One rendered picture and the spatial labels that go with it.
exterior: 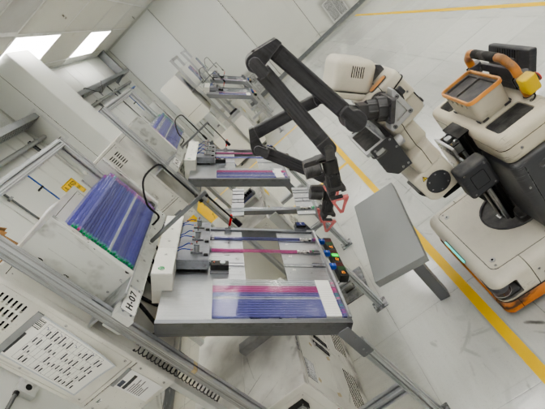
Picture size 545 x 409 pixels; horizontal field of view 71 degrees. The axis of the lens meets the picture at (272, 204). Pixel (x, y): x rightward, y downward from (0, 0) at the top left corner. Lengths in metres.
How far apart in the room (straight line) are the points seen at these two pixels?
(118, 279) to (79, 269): 0.13
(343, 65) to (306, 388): 1.25
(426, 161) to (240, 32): 7.76
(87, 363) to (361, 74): 1.41
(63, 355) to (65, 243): 0.39
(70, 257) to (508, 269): 1.71
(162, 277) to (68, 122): 3.47
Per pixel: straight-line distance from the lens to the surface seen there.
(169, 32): 9.22
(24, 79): 4.87
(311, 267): 1.77
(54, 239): 1.44
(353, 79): 1.48
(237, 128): 6.20
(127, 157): 2.71
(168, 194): 2.75
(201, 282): 1.61
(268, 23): 9.19
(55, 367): 1.63
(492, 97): 1.74
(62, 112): 4.80
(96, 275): 1.47
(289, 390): 1.72
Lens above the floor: 1.75
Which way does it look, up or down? 23 degrees down
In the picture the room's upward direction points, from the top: 46 degrees counter-clockwise
